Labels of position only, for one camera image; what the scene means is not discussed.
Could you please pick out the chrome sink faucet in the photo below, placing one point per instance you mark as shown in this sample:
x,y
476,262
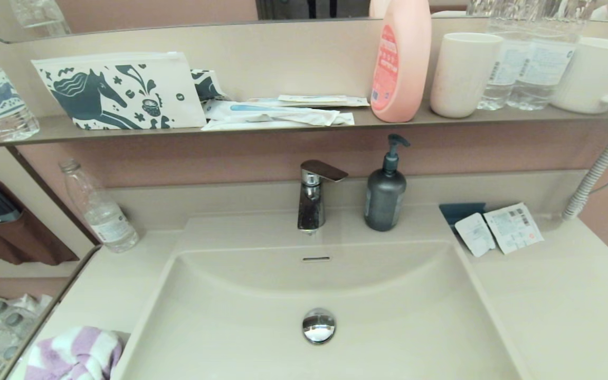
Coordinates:
x,y
310,206

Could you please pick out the purple white striped towel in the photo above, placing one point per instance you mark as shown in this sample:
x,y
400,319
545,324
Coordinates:
x,y
77,356

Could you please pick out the beige wash basin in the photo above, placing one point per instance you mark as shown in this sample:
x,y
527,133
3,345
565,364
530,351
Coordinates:
x,y
388,316

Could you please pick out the wrapped toiletry packets on shelf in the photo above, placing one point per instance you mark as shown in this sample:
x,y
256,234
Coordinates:
x,y
283,113

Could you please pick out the dark grey pump soap bottle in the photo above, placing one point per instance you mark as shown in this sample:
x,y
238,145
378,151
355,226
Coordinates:
x,y
383,200

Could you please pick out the flat white packet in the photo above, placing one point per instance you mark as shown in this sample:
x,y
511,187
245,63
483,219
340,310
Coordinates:
x,y
240,125

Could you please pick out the thin white blue sachet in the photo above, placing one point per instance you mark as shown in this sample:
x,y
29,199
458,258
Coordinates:
x,y
309,98

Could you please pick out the chrome drain stopper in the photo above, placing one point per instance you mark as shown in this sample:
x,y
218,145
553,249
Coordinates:
x,y
318,326

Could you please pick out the dark blue sachet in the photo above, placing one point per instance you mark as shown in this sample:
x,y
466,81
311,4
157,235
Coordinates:
x,y
459,211

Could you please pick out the pink lotion bottle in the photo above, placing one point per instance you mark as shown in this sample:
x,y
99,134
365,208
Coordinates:
x,y
407,63

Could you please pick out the small white sachet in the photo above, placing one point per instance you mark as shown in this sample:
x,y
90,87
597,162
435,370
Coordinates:
x,y
475,235

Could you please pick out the white ribbed tumbler cup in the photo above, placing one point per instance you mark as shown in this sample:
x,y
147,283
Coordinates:
x,y
463,74

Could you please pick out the slim clear plastic bottle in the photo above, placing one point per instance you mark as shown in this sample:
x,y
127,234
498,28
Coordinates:
x,y
106,221

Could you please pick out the large white barcode sachet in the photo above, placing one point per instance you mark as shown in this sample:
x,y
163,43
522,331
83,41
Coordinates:
x,y
512,227

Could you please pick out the clear ribbed water bottle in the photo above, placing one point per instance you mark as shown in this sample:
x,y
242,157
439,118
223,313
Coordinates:
x,y
500,68
548,68

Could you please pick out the white pouch blue horse print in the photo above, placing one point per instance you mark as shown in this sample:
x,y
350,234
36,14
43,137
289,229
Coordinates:
x,y
87,95

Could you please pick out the brown holder bag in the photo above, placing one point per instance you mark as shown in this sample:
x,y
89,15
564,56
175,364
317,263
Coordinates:
x,y
29,243

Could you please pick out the wall mirror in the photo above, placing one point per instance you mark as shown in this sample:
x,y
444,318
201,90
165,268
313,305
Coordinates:
x,y
151,10

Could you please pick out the grey brown wall shelf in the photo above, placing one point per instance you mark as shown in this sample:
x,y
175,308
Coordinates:
x,y
45,132

